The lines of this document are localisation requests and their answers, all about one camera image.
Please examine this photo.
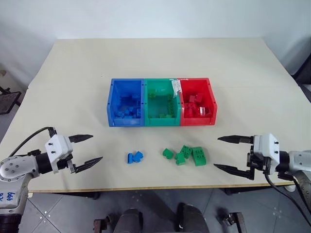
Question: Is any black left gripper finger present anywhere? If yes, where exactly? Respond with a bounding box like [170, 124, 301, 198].
[69, 134, 94, 144]
[71, 156, 104, 174]

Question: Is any blue plastic storage bin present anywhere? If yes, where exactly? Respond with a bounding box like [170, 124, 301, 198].
[106, 78, 147, 128]

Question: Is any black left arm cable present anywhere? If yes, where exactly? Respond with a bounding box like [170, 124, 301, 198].
[6, 126, 58, 160]

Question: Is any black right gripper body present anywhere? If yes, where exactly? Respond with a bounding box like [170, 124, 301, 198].
[246, 150, 272, 174]

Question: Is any large green building block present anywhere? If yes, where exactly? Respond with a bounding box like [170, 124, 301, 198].
[191, 146, 208, 167]

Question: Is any green four-stud building block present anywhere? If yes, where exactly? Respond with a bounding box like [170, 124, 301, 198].
[180, 144, 193, 159]

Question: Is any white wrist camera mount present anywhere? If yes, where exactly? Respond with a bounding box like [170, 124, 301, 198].
[45, 134, 74, 174]
[252, 133, 281, 172]

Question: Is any green plastic storage bin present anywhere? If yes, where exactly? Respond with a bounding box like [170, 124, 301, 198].
[143, 78, 183, 127]

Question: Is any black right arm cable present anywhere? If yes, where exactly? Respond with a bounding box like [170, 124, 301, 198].
[263, 169, 311, 216]

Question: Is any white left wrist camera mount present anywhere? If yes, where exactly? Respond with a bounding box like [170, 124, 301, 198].
[45, 134, 74, 174]

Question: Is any red plastic storage bin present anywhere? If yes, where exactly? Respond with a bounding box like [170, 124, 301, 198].
[177, 77, 218, 127]

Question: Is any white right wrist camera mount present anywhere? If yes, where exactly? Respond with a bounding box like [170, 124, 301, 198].
[252, 133, 281, 172]

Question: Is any clear red building block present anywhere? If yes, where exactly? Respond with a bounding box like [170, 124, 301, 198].
[197, 105, 211, 117]

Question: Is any dark rounded shape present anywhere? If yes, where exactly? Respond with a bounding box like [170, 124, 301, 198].
[116, 207, 144, 233]
[176, 202, 207, 233]

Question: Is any white tape strip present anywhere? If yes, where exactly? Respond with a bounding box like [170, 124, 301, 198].
[170, 78, 190, 98]

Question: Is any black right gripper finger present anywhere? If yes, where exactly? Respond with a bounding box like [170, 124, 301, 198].
[217, 135, 255, 146]
[213, 164, 256, 181]

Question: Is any rusty brown metal foot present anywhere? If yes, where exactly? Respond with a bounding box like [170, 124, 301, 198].
[93, 217, 110, 233]
[225, 212, 249, 233]

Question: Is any dark chair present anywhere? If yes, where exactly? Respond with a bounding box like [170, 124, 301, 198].
[283, 31, 311, 104]

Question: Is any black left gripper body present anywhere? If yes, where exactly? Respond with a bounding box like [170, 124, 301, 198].
[57, 154, 78, 174]

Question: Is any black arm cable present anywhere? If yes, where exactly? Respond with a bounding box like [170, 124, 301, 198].
[6, 126, 58, 160]
[263, 169, 311, 216]

